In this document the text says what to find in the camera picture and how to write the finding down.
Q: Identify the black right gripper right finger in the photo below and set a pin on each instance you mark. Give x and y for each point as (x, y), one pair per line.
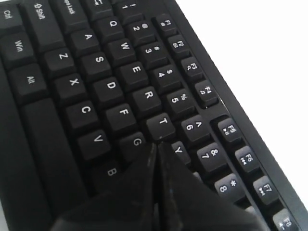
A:
(187, 204)

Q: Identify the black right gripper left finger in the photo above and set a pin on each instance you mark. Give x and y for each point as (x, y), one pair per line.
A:
(128, 205)

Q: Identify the black acer keyboard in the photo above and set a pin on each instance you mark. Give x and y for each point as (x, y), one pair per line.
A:
(85, 84)

